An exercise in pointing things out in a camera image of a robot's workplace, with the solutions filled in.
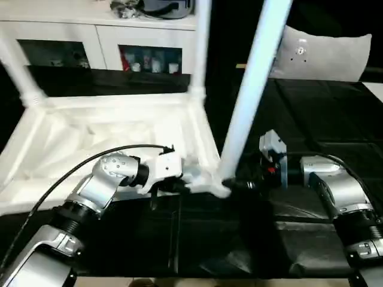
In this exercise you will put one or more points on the white flat board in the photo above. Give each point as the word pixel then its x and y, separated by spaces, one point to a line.
pixel 374 89

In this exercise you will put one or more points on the grey cushion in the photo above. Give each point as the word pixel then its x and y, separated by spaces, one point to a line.
pixel 323 53

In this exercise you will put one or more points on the black box with yellow label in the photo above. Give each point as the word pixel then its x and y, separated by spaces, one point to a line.
pixel 227 36

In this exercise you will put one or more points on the white plastic table leg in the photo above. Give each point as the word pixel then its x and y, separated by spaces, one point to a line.
pixel 202 45
pixel 18 65
pixel 254 89

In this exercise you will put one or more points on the red bottle behind glass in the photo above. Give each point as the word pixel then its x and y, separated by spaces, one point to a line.
pixel 125 61

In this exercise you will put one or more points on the white glass-door cabinet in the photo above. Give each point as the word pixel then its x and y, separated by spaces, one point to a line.
pixel 89 33

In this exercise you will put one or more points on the white plastic table top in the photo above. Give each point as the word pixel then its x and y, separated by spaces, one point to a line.
pixel 104 119

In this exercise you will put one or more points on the white cup behind glass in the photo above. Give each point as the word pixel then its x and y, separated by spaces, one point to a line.
pixel 172 68

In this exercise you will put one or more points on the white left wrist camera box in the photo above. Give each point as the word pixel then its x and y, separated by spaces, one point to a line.
pixel 167 170

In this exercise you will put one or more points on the grey helmet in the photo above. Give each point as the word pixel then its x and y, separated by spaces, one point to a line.
pixel 167 7

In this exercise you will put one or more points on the black work mat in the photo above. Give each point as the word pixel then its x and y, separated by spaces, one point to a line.
pixel 314 119

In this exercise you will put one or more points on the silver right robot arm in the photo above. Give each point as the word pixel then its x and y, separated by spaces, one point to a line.
pixel 338 191

